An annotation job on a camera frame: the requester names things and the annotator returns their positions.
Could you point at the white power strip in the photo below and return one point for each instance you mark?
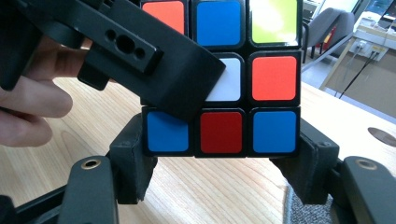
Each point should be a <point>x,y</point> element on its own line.
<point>367,49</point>

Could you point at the light wooden desk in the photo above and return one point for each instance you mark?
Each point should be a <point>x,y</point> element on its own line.
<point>373,81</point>

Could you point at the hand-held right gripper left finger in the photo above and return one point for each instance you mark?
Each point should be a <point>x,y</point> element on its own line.
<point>132,161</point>

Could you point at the grey cloth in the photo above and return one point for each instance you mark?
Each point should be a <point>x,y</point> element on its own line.
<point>311,211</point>

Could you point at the multicoloured puzzle cube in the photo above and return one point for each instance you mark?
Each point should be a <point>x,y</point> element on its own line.
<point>274,77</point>

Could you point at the grey metal bar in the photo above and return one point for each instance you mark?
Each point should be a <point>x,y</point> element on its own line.
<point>327,51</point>

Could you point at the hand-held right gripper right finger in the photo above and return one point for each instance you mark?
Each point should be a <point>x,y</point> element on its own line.
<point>311,168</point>

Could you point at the grey armchair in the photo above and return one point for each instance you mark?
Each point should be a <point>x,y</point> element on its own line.
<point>330,28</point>

